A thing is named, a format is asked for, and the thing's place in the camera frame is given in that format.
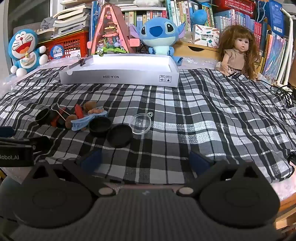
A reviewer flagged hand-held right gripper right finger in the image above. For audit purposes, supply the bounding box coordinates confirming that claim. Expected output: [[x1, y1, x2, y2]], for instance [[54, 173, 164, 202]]
[[176, 151, 266, 197]]

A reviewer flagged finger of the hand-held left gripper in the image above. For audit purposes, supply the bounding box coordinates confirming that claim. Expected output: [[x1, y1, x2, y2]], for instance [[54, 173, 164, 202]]
[[0, 127, 15, 138], [0, 136, 53, 154]]

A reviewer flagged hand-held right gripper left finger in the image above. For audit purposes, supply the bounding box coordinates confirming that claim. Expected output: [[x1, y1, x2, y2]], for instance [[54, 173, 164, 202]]
[[29, 148, 116, 197]]

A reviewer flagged brown walnut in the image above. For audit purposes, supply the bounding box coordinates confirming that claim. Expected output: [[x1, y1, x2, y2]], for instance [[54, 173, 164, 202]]
[[83, 101, 97, 112], [65, 115, 78, 129]]

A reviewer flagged blue plastic clip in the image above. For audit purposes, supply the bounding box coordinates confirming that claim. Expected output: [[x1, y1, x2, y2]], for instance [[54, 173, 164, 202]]
[[70, 108, 109, 131]]

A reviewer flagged black binder clip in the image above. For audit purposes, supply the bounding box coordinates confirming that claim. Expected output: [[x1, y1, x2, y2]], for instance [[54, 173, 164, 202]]
[[75, 55, 88, 67], [51, 103, 71, 128]]

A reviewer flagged clear plastic half ball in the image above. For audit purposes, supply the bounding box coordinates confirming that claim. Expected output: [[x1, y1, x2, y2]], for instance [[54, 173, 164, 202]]
[[131, 112, 154, 134]]

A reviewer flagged white cardboard box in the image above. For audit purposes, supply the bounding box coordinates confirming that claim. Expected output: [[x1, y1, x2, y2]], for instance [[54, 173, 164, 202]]
[[59, 54, 180, 88]]

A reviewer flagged black white plaid blanket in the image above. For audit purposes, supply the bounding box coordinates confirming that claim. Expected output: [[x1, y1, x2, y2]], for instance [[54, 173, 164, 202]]
[[0, 66, 296, 184]]

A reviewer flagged blue cat plush toy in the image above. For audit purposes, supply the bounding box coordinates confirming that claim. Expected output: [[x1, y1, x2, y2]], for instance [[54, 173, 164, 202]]
[[9, 29, 48, 77]]

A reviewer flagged red plastic basket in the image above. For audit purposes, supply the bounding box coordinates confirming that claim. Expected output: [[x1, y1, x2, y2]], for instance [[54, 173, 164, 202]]
[[38, 31, 90, 62], [213, 0, 256, 18]]

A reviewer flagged wooden drawer box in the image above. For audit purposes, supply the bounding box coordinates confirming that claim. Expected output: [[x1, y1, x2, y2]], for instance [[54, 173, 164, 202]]
[[173, 40, 220, 61]]

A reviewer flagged grey cloth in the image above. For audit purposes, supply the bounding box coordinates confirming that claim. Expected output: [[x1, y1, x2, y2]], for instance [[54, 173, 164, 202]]
[[40, 17, 56, 29]]

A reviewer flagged long haired baby doll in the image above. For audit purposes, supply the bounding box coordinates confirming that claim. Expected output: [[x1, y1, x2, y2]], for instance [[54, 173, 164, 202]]
[[215, 25, 260, 81]]

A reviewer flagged white printer carton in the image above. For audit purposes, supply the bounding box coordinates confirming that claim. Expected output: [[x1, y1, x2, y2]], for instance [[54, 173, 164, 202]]
[[192, 24, 221, 49]]

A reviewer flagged stack of white books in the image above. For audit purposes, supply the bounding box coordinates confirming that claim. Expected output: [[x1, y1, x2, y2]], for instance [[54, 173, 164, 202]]
[[37, 0, 92, 35]]

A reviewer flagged pink triangular diorama house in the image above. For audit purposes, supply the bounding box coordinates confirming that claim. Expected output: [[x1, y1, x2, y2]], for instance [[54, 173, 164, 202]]
[[88, 3, 141, 56]]

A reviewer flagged blue alien plush toy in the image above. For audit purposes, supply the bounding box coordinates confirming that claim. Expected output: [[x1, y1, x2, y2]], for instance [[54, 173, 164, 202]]
[[129, 17, 186, 66]]

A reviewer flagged blue white plush toy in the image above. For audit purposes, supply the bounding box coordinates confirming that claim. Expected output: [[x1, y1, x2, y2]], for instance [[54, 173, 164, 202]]
[[192, 9, 208, 26]]

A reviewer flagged white plastic pipe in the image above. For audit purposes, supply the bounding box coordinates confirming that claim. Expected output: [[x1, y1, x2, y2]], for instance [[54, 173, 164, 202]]
[[276, 7, 296, 85]]

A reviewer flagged row of colourful books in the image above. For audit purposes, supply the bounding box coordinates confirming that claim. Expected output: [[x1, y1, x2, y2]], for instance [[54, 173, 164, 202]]
[[90, 0, 289, 84]]

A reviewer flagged blue flat package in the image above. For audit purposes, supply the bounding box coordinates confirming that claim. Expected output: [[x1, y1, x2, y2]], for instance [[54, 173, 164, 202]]
[[264, 0, 285, 36]]

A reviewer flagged black cable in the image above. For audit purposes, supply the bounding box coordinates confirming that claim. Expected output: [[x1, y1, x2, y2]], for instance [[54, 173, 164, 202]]
[[269, 85, 296, 109]]

